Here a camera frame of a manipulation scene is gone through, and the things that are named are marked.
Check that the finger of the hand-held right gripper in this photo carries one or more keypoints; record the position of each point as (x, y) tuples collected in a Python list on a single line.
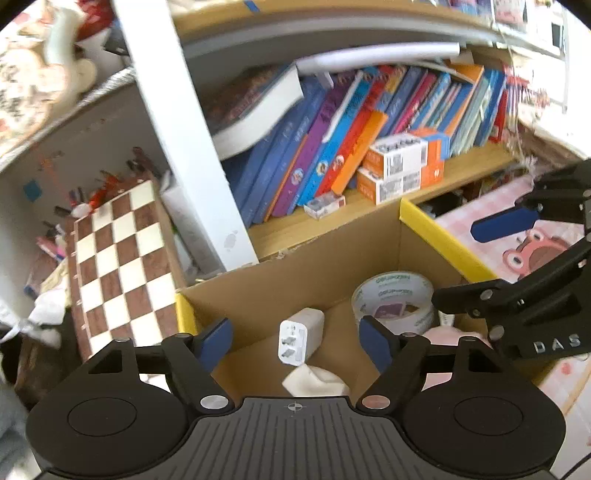
[(466, 297), (503, 226)]

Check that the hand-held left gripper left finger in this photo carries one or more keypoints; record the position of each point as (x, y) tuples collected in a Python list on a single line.
[(214, 344)]

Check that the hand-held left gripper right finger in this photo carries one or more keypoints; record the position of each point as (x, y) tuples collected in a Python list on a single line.
[(376, 344)]

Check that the pink plush pig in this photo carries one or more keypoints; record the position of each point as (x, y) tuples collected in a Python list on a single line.
[(443, 333)]

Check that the clear tape roll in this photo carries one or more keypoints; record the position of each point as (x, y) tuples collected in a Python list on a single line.
[(392, 288)]

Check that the white charger plug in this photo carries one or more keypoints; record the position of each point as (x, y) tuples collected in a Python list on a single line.
[(300, 337)]

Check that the yellow cardboard box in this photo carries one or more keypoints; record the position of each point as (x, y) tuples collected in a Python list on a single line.
[(300, 272)]

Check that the pink cartoon table mat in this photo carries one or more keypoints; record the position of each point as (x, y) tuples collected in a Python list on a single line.
[(485, 198)]

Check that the orange white carton box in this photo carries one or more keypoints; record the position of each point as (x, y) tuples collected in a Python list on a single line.
[(401, 154), (397, 184)]

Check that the brown white chessboard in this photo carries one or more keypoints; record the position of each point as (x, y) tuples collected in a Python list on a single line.
[(124, 267)]

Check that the white paper box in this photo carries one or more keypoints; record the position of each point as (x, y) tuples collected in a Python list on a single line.
[(178, 221)]

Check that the small red white box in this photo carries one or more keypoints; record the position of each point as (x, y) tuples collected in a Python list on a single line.
[(323, 205)]

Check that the white cloth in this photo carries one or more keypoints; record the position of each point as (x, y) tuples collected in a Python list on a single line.
[(46, 318)]

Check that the row of colourful books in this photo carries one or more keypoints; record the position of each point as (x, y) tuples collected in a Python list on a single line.
[(351, 120)]

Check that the wooden bookshelf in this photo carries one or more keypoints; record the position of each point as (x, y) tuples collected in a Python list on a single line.
[(184, 138)]

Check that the thick dark paperback book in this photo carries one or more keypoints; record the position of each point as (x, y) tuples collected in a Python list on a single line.
[(258, 110)]

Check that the white corner shelf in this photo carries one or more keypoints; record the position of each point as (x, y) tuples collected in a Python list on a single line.
[(92, 138)]

